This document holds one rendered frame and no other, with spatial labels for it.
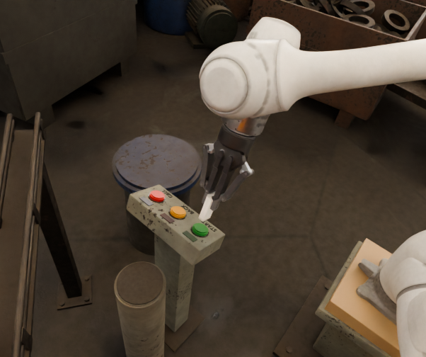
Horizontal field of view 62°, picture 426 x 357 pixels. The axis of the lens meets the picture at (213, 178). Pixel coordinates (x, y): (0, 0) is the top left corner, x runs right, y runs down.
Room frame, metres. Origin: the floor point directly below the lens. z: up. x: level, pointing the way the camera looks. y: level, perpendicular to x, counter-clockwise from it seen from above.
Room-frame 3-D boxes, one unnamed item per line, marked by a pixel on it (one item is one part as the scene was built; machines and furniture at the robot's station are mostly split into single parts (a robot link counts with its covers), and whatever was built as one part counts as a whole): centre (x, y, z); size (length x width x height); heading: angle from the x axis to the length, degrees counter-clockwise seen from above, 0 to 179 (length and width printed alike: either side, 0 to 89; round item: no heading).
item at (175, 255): (0.56, 0.07, 0.31); 0.24 x 0.16 x 0.62; 55
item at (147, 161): (0.93, 0.21, 0.22); 0.32 x 0.32 x 0.43
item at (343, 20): (2.43, -0.65, 0.33); 0.93 x 0.73 x 0.66; 62
